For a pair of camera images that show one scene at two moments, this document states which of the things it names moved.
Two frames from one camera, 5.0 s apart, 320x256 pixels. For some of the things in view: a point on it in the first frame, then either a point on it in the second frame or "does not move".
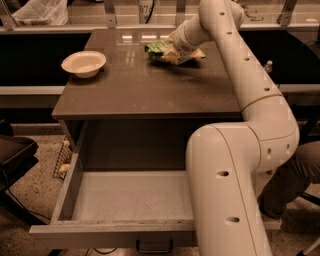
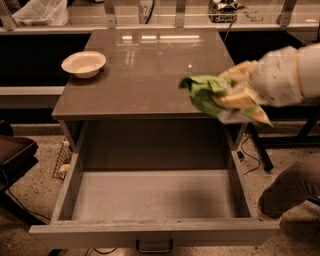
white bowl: x=84 y=63 does not move
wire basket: x=63 y=160 does not move
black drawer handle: x=154 y=251 does not move
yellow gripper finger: x=197 y=53 -> x=242 y=71
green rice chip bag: x=155 y=50 -> x=203 y=89
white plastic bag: x=42 y=13 does not move
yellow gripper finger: x=171 y=55 -> x=239 y=101
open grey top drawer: x=121 y=209 does not move
